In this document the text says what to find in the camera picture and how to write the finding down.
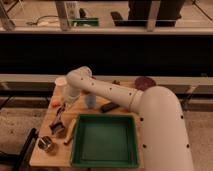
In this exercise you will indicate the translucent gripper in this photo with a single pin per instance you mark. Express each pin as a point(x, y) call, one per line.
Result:
point(61, 109)

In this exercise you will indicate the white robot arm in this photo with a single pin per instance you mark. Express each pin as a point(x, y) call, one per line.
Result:
point(164, 131)

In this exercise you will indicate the purple bowl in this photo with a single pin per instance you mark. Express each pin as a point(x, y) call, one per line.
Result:
point(143, 83)

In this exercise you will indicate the orange carrot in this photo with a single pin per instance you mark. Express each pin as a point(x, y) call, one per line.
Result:
point(55, 103)

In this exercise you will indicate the white cup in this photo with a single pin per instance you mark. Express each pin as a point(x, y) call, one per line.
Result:
point(60, 81)

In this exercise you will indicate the metal measuring cup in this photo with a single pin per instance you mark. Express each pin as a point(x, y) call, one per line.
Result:
point(46, 144)

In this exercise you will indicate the blue plastic cup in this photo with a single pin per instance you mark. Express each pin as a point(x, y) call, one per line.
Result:
point(90, 101)

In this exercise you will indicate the wooden board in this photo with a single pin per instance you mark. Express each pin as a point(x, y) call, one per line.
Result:
point(59, 156)

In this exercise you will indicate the green plastic tray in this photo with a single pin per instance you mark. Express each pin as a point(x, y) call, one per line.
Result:
point(105, 141)

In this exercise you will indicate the black rectangular block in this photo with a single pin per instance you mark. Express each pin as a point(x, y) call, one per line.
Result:
point(108, 107)

